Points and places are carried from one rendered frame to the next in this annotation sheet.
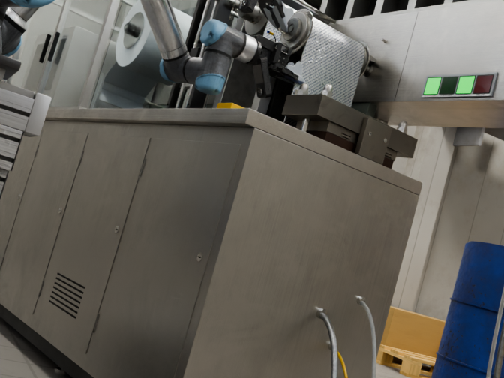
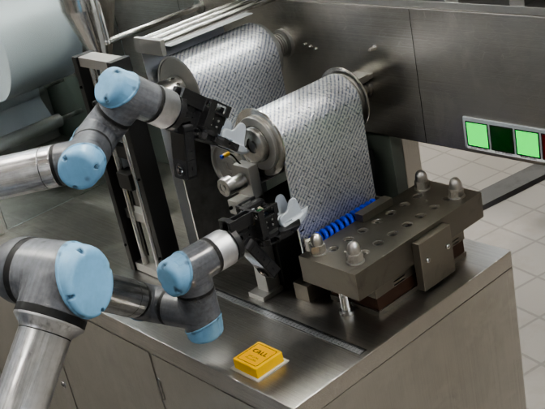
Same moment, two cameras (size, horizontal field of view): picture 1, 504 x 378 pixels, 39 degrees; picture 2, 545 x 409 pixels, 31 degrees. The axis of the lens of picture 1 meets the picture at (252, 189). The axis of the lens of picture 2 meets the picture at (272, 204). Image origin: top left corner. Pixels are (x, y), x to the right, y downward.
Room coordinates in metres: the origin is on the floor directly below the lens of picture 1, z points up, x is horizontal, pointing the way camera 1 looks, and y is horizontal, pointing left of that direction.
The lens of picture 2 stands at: (0.23, 0.09, 1.96)
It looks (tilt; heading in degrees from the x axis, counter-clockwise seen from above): 24 degrees down; 357
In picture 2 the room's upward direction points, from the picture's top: 12 degrees counter-clockwise
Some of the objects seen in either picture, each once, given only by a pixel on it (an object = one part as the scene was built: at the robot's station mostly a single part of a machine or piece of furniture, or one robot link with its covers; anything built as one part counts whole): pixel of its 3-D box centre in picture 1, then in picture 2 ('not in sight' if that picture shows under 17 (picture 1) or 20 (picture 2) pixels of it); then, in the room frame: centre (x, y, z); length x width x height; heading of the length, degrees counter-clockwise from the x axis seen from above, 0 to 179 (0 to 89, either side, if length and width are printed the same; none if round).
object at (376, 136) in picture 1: (373, 141); (435, 256); (2.00, -0.30, 0.97); 0.10 x 0.03 x 0.11; 125
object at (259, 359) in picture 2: (234, 111); (258, 359); (1.86, 0.10, 0.91); 0.07 x 0.07 x 0.02; 35
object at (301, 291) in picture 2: not in sight; (346, 263); (2.15, -0.13, 0.92); 0.28 x 0.04 x 0.04; 125
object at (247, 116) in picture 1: (136, 139); (81, 207); (2.92, 0.51, 0.88); 2.52 x 0.66 x 0.04; 35
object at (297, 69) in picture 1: (298, 71); (293, 210); (2.06, -0.04, 1.11); 0.09 x 0.03 x 0.06; 124
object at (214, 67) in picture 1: (208, 72); (194, 311); (1.93, 0.20, 1.01); 0.11 x 0.08 x 0.11; 51
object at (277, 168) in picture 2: (295, 31); (259, 142); (2.13, 0.00, 1.25); 0.15 x 0.01 x 0.15; 35
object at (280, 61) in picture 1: (267, 57); (250, 229); (2.01, 0.06, 1.12); 0.12 x 0.08 x 0.09; 125
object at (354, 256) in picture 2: (327, 91); (354, 251); (1.94, -0.13, 1.05); 0.04 x 0.04 x 0.04
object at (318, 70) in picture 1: (325, 88); (332, 184); (2.15, -0.13, 1.11); 0.23 x 0.01 x 0.18; 125
